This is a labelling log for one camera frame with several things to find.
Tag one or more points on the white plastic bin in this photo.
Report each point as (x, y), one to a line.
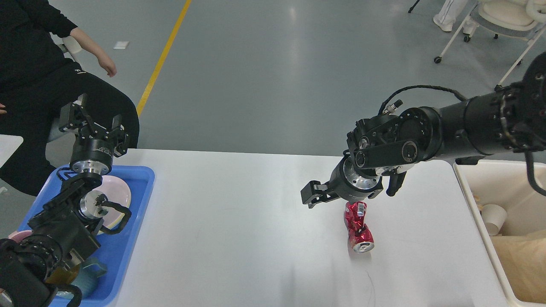
(503, 183)

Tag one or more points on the white office chair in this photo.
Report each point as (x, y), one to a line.
(520, 19)

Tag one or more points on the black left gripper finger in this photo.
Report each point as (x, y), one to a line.
(117, 137)
(75, 118)

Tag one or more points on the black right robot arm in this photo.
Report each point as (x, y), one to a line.
(512, 118)

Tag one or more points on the brown paper bag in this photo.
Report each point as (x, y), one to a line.
(523, 259)

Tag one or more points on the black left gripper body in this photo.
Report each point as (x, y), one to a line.
(92, 155)

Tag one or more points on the white table corner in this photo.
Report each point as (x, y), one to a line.
(8, 145)

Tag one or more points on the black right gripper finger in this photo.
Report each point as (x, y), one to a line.
(315, 192)

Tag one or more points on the person in black clothes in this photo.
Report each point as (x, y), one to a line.
(28, 56)

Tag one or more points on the teal mug yellow inside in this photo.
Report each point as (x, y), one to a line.
(84, 276)

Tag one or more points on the crushed red soda can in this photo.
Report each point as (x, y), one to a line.
(360, 238)

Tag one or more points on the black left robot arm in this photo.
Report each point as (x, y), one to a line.
(64, 232)

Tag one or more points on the blue plastic tray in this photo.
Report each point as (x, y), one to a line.
(116, 250)

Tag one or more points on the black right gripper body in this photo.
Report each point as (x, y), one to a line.
(352, 184)

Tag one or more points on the pink mug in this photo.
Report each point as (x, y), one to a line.
(18, 236)

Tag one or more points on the person in white trousers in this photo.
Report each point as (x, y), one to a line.
(447, 15)

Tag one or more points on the pink plate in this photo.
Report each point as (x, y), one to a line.
(113, 190)

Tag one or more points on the white paper cup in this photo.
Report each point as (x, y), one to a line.
(493, 217)

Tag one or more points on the white paper scrap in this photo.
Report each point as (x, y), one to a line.
(121, 45)

